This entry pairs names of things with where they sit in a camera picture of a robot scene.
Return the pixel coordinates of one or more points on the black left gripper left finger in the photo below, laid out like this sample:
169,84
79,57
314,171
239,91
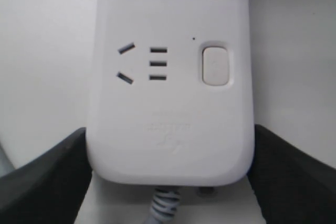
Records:
52,187

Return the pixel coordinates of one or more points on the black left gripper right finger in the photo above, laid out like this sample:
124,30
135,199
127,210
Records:
290,185

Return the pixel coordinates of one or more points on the white five-outlet power strip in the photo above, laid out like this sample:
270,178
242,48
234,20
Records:
171,98

